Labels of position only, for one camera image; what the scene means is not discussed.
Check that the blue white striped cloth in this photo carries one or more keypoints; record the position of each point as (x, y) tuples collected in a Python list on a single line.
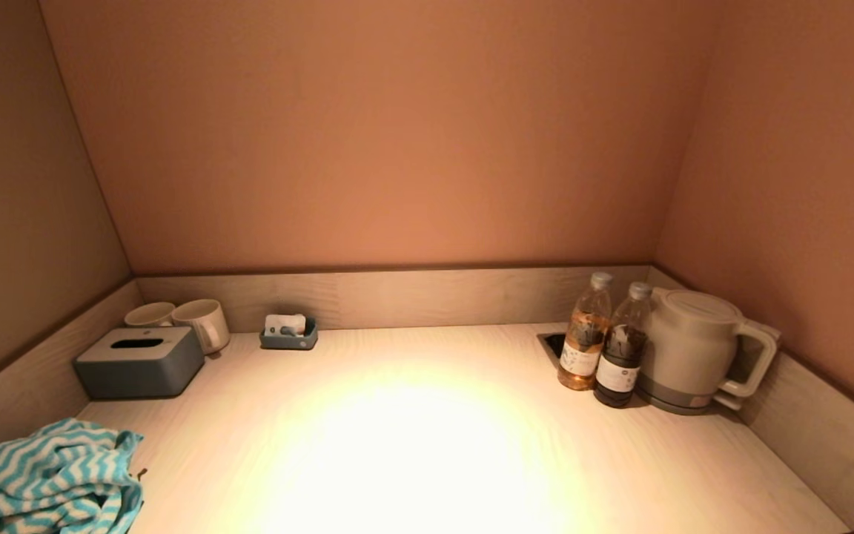
[(49, 475)]

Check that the recessed black socket box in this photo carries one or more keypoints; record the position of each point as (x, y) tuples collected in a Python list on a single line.
[(554, 344)]

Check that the white sachet packet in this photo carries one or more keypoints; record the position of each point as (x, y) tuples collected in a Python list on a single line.
[(283, 324)]

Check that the small blue-grey tray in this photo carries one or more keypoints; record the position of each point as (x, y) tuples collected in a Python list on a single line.
[(288, 343)]

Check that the amber tea bottle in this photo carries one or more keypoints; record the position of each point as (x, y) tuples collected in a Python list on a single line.
[(583, 348)]

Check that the dark tea bottle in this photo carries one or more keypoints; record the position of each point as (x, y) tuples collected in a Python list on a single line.
[(621, 363)]

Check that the white ceramic mug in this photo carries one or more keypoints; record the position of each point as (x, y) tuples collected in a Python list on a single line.
[(204, 323), (148, 315)]

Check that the white electric kettle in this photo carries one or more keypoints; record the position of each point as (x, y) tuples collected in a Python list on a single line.
[(690, 341)]

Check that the grey kettle base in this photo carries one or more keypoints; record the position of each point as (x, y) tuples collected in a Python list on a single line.
[(675, 399)]

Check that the grey tissue box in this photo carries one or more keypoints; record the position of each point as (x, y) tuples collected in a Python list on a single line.
[(138, 367)]

